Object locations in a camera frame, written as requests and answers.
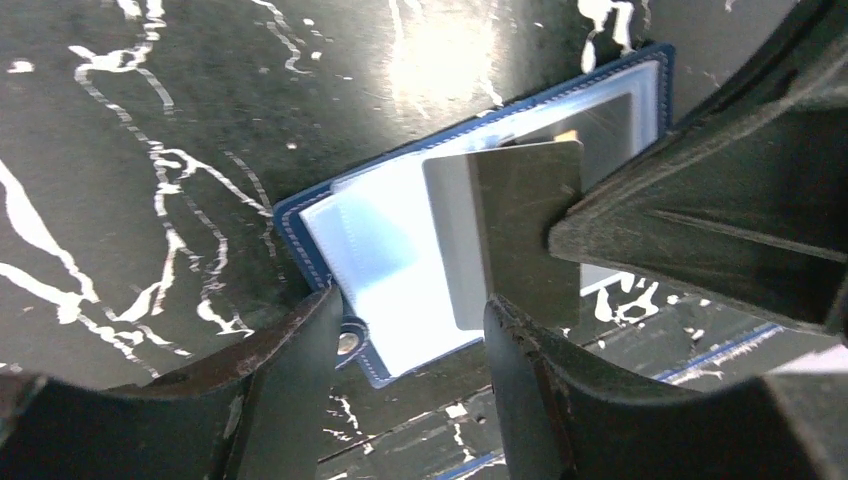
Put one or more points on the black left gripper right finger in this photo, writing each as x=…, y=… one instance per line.
x=565, y=413

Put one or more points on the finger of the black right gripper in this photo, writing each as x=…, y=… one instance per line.
x=746, y=202

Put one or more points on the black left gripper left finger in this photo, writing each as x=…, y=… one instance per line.
x=252, y=410

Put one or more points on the blue leather card holder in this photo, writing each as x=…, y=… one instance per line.
x=370, y=231

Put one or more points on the black card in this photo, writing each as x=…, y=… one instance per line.
x=492, y=211
x=603, y=130

